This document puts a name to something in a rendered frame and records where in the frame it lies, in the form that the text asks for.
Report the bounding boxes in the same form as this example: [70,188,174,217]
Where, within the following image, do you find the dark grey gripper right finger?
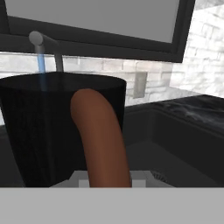
[129,171,173,188]

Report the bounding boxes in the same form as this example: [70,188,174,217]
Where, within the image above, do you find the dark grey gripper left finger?
[51,171,90,188]

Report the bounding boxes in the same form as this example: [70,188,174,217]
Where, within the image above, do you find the black jug with brown handle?
[0,71,133,188]

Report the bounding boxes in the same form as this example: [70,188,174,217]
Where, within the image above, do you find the dark sink basin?
[0,102,224,188]

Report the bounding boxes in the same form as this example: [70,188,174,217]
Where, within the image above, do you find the blue water stream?
[36,52,49,92]

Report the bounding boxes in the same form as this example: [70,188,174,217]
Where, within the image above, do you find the grey sink faucet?
[28,30,65,74]

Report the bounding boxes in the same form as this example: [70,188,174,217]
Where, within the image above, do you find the black framed window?
[0,0,197,64]

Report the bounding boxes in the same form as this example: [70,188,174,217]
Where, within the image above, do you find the grey wall socket plate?
[133,71,149,99]

